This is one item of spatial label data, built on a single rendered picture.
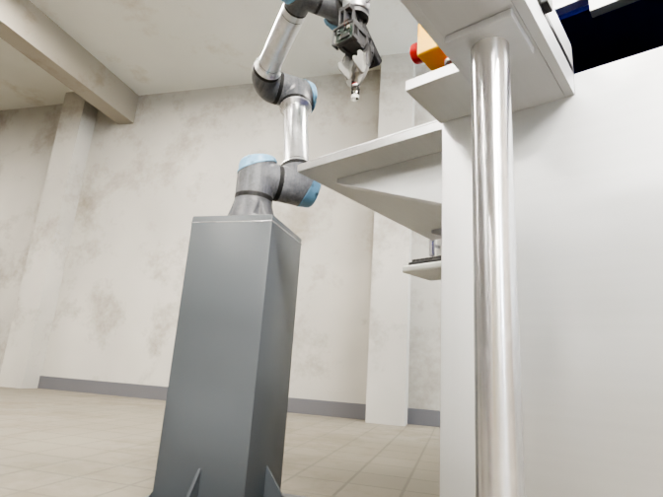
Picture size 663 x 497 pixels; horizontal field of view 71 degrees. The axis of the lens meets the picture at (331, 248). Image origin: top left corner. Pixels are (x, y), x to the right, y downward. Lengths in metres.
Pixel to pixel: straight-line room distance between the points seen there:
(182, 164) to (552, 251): 4.69
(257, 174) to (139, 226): 3.87
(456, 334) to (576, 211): 0.27
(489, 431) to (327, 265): 3.69
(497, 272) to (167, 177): 4.84
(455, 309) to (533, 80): 0.38
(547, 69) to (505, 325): 0.41
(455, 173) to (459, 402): 0.40
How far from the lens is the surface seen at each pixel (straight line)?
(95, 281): 5.40
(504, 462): 0.56
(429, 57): 0.94
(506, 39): 0.71
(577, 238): 0.78
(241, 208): 1.39
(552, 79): 0.82
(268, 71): 1.68
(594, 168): 0.81
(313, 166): 1.14
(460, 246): 0.84
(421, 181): 1.04
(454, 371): 0.81
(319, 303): 4.14
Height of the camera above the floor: 0.40
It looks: 14 degrees up
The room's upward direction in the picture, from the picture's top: 4 degrees clockwise
